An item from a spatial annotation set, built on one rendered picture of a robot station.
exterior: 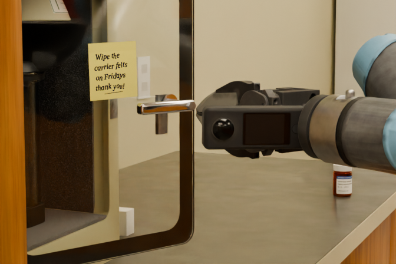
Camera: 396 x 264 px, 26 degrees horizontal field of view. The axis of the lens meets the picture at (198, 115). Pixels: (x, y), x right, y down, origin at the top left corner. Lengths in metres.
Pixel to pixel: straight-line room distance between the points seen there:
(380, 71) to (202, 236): 0.62
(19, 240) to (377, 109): 0.43
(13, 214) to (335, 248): 0.66
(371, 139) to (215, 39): 1.96
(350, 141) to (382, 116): 0.04
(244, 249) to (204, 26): 1.38
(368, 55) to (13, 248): 0.46
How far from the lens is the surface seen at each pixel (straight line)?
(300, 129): 0.93
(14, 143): 0.98
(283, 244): 1.47
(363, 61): 1.03
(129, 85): 1.18
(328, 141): 0.90
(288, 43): 3.50
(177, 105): 1.17
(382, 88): 1.00
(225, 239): 1.50
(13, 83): 0.98
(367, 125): 0.86
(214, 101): 1.05
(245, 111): 0.93
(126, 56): 1.17
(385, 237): 2.03
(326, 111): 0.91
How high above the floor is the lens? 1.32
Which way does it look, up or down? 6 degrees down
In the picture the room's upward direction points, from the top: straight up
